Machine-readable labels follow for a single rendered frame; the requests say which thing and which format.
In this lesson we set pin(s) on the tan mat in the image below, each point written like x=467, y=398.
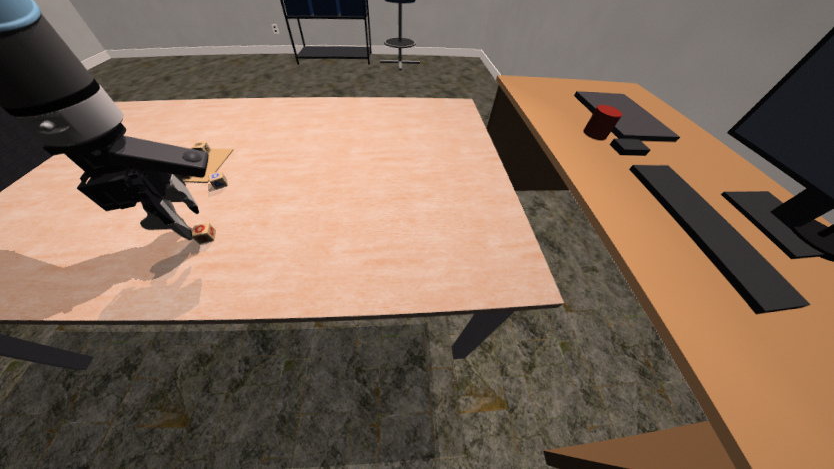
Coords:
x=216, y=158

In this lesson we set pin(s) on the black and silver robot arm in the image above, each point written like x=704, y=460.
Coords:
x=48, y=90

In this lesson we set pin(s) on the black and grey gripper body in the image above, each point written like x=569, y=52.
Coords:
x=111, y=187

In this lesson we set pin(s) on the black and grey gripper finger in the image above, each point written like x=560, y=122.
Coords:
x=177, y=191
x=162, y=210

